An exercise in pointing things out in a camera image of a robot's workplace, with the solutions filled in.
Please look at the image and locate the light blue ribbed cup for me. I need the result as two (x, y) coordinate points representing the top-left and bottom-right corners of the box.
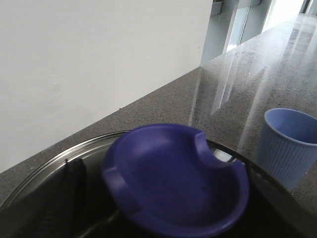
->
(255, 108), (317, 191)

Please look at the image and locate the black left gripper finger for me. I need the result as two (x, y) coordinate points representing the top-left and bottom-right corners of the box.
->
(0, 159), (86, 238)

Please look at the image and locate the dark blue pot lid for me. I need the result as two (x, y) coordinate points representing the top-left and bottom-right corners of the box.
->
(102, 123), (250, 238)

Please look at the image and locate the round steel tray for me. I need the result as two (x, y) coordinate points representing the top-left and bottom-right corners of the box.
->
(0, 131), (317, 238)

